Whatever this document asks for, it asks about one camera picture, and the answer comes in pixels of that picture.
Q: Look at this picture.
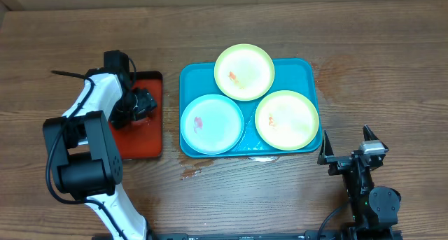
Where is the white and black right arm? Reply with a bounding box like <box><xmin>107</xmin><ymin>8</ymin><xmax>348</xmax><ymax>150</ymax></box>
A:
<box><xmin>316</xmin><ymin>125</ymin><xmax>403</xmax><ymax>239</ymax></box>

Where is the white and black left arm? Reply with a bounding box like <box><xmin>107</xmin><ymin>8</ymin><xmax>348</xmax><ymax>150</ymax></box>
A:
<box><xmin>43</xmin><ymin>67</ymin><xmax>155</xmax><ymax>239</ymax></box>

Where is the yellow plate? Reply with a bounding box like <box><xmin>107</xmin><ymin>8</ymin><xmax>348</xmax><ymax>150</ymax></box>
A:
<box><xmin>255</xmin><ymin>90</ymin><xmax>320</xmax><ymax>151</ymax></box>
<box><xmin>213</xmin><ymin>43</ymin><xmax>275</xmax><ymax>101</ymax></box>

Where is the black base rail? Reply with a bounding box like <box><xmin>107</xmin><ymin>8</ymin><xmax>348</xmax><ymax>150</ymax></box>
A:
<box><xmin>91</xmin><ymin>230</ymin><xmax>403</xmax><ymax>240</ymax></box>

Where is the black tray with red liquid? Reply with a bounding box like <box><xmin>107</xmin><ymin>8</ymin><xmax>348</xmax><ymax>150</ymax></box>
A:
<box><xmin>109</xmin><ymin>71</ymin><xmax>163</xmax><ymax>160</ymax></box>

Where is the teal plastic tray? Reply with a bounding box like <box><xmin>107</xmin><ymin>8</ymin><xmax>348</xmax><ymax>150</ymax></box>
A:
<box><xmin>179</xmin><ymin>58</ymin><xmax>319</xmax><ymax>157</ymax></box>

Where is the light blue plate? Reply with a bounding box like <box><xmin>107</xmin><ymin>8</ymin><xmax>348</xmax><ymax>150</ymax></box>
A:
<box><xmin>180</xmin><ymin>94</ymin><xmax>244</xmax><ymax>155</ymax></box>

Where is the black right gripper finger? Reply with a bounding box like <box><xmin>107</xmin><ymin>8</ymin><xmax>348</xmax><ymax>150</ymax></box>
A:
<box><xmin>317</xmin><ymin>130</ymin><xmax>334</xmax><ymax>164</ymax></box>
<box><xmin>363</xmin><ymin>125</ymin><xmax>378</xmax><ymax>141</ymax></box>

